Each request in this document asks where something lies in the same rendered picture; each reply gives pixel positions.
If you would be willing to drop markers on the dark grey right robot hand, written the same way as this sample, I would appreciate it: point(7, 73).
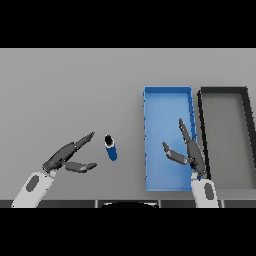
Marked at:
point(194, 153)

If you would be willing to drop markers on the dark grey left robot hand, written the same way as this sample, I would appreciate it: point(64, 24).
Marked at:
point(63, 156)

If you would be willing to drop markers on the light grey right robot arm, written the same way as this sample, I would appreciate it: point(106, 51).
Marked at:
point(204, 192)

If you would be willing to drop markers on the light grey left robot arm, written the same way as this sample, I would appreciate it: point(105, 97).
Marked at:
point(32, 190)

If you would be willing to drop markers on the blue bin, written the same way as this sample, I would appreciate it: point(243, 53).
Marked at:
point(166, 140)

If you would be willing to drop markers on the dark grey bin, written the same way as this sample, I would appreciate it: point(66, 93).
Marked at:
point(226, 136)

